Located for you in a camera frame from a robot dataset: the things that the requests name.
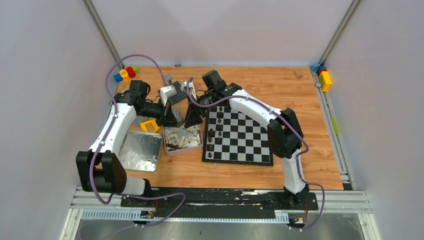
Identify aluminium frame rail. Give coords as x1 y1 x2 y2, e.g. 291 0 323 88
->
69 186 381 240

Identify small wooden block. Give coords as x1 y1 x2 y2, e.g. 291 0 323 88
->
293 69 303 79

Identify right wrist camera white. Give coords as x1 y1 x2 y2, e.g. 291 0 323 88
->
180 81 188 92

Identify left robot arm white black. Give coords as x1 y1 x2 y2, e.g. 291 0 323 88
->
75 80 180 207

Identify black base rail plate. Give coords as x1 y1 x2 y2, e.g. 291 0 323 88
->
120 187 319 219

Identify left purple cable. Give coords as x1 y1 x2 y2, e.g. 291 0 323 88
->
88 53 187 229

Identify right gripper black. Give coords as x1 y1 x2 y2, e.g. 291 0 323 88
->
184 90 217 129

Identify stacked coloured bricks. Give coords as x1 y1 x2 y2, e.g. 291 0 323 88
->
309 64 333 92

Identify yellow plastic frame piece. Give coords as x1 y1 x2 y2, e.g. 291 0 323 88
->
139 119 161 133

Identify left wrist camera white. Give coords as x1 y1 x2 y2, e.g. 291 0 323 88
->
159 85 177 106

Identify coloured toy blocks cluster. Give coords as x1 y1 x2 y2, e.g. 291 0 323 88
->
113 66 140 83

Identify grey lego baseplate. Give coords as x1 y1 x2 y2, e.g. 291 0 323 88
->
165 74 188 105

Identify silver tin lid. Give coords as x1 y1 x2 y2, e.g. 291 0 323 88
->
118 130 163 172

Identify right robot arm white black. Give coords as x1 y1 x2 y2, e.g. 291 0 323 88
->
181 70 310 209

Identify pink tin box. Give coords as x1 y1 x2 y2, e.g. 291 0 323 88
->
163 116 203 156

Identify folding chess board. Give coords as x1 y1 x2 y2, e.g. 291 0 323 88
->
202 106 274 167

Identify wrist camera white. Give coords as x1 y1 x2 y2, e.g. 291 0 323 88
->
159 85 177 106
180 81 188 92

